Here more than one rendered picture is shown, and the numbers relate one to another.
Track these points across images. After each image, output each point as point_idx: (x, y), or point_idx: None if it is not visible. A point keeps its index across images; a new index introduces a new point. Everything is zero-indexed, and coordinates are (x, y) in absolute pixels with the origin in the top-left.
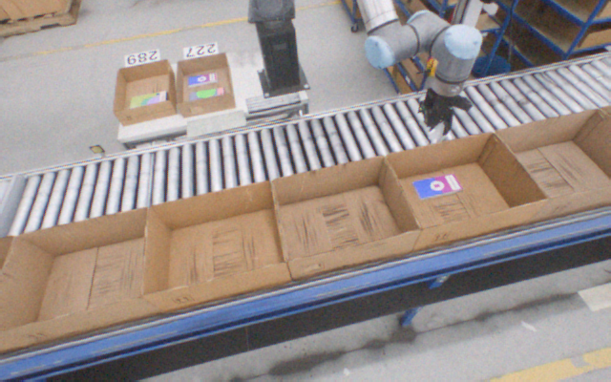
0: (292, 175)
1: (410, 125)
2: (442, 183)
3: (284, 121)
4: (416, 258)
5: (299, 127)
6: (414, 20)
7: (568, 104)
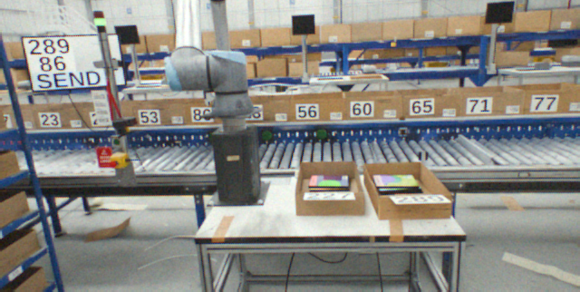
0: (279, 101)
1: (178, 160)
2: None
3: (263, 170)
4: None
5: None
6: (208, 53)
7: (73, 160)
